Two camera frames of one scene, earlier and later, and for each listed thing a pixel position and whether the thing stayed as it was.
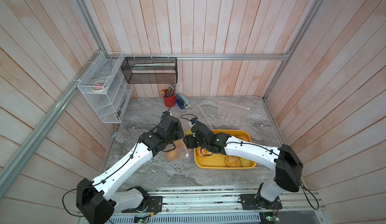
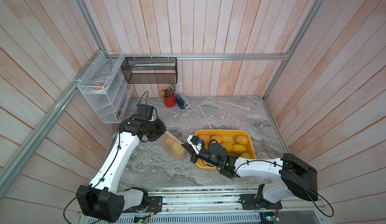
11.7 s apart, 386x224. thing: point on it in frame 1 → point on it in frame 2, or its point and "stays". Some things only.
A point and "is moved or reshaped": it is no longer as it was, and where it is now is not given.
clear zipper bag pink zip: x=181 y=152 is moved or reshaped
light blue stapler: x=185 y=100 stays
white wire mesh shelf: x=107 y=94 stays
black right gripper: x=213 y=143 → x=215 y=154
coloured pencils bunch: x=170 y=91 stays
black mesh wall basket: x=150 y=70 stays
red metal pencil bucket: x=170 y=102 stays
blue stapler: x=181 y=107 stays
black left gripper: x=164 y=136 → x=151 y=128
